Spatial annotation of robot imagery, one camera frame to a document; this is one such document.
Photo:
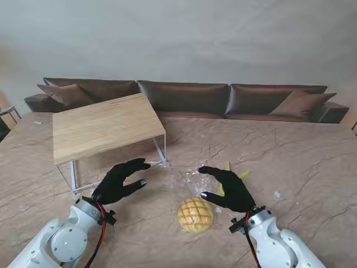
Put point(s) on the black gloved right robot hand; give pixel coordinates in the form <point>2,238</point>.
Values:
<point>235,192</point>

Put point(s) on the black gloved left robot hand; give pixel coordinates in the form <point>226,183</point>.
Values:
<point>111,187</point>

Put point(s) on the green plastic sealing clip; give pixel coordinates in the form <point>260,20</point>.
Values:
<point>245,175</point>

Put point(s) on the clear plastic bread bag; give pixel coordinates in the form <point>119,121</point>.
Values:
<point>192,181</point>

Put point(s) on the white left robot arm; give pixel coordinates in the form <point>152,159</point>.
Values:
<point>67,240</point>

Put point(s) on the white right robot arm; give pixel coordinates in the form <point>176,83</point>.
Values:
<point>281,243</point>

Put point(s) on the brown leather cushion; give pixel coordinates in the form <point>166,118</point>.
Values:
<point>301,103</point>
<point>67,95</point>

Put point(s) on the brown leather sofa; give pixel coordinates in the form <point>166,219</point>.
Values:
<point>189,97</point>

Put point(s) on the light wooden furniture edge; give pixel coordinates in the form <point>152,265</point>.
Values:
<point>350,123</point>

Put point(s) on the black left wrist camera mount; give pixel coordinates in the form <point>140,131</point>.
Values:
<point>111,218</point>

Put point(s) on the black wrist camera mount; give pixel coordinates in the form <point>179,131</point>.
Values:
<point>237,225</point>
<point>111,218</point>

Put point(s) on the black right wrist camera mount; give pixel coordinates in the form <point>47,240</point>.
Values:
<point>237,225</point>

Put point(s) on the small wooden table white frame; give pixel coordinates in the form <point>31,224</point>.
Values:
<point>103,125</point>

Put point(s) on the chair with metal frame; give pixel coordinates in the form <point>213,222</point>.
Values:
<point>7,117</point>

